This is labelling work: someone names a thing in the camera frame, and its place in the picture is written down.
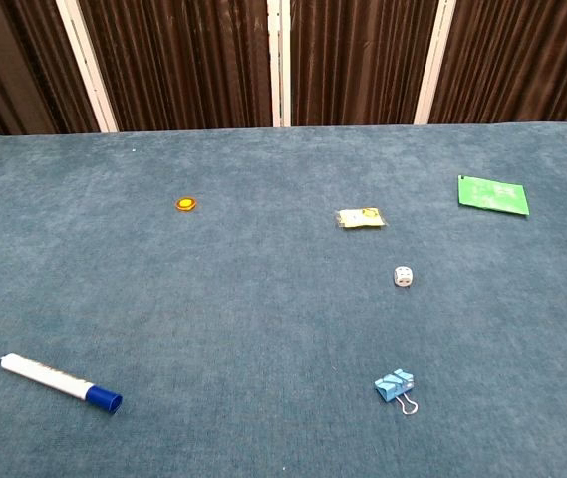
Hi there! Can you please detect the white marker with blue cap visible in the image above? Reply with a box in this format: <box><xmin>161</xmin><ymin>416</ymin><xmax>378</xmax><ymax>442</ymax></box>
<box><xmin>0</xmin><ymin>352</ymin><xmax>125</xmax><ymax>416</ymax></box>

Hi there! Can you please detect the yellow clear plastic sachet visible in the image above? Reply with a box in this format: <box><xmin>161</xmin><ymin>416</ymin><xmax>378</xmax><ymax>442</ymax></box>
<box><xmin>334</xmin><ymin>206</ymin><xmax>389</xmax><ymax>232</ymax></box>

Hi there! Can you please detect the blue felt table cover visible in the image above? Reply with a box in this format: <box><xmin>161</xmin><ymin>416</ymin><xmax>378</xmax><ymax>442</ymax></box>
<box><xmin>0</xmin><ymin>120</ymin><xmax>567</xmax><ymax>478</ymax></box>

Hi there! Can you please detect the brown curtain screen panel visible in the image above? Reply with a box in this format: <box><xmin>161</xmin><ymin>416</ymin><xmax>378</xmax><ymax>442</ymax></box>
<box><xmin>0</xmin><ymin>0</ymin><xmax>119</xmax><ymax>143</ymax></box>
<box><xmin>414</xmin><ymin>0</ymin><xmax>567</xmax><ymax>125</ymax></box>
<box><xmin>279</xmin><ymin>0</ymin><xmax>457</xmax><ymax>128</ymax></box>
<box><xmin>55</xmin><ymin>0</ymin><xmax>284</xmax><ymax>133</ymax></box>

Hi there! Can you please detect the green flat packet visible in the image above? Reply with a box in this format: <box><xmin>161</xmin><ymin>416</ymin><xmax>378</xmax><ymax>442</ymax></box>
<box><xmin>456</xmin><ymin>173</ymin><xmax>531</xmax><ymax>217</ymax></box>

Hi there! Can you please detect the blue patterned binder clip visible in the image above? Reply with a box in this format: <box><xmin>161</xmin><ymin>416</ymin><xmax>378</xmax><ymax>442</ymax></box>
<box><xmin>373</xmin><ymin>367</ymin><xmax>420</xmax><ymax>416</ymax></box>

